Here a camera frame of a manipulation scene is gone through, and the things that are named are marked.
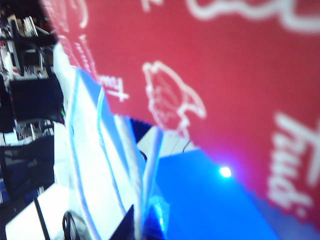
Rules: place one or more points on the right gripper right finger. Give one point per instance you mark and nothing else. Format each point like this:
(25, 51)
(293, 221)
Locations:
(157, 220)

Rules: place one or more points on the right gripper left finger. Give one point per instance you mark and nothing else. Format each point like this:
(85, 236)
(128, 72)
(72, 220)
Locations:
(131, 225)

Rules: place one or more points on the red Trudi paper bag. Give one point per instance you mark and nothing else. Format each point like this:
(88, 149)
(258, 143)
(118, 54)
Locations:
(200, 75)

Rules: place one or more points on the white plastic bag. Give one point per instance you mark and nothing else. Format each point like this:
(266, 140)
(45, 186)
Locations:
(100, 175)

